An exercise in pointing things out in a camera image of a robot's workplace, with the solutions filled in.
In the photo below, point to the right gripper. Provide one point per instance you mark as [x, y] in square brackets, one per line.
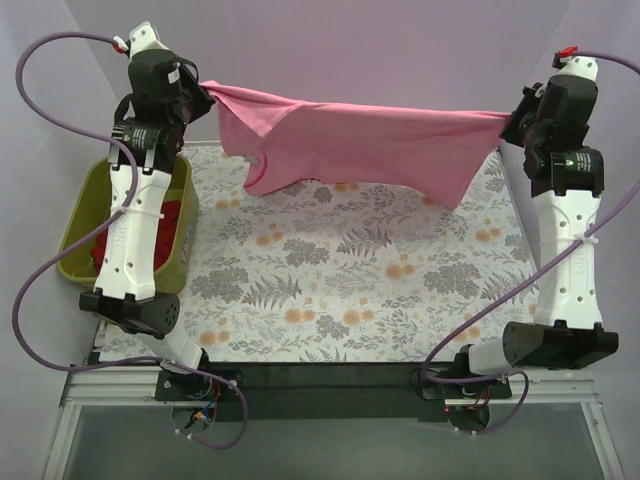
[516, 125]

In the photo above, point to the aluminium mounting rail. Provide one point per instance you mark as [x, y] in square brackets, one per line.
[123, 385]

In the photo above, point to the floral patterned table mat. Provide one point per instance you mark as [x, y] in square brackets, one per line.
[349, 272]

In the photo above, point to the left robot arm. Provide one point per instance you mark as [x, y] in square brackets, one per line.
[149, 127]

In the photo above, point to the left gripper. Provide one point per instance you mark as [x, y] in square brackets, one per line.
[198, 101]

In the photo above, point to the pink t-shirt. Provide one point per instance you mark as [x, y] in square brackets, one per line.
[434, 152]

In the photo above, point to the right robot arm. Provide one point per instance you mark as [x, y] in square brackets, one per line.
[567, 181]

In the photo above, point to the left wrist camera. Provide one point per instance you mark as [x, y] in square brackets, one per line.
[144, 37]

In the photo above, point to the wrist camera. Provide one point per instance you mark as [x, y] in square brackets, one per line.
[567, 62]
[144, 37]

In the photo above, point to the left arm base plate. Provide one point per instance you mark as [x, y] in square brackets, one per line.
[174, 387]

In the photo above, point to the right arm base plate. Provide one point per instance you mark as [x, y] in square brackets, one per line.
[471, 393]

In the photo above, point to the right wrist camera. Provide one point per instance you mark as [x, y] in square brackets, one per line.
[567, 62]

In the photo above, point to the green plastic bin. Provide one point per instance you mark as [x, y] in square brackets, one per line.
[93, 207]

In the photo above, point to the red t-shirt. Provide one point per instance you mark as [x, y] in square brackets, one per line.
[164, 243]

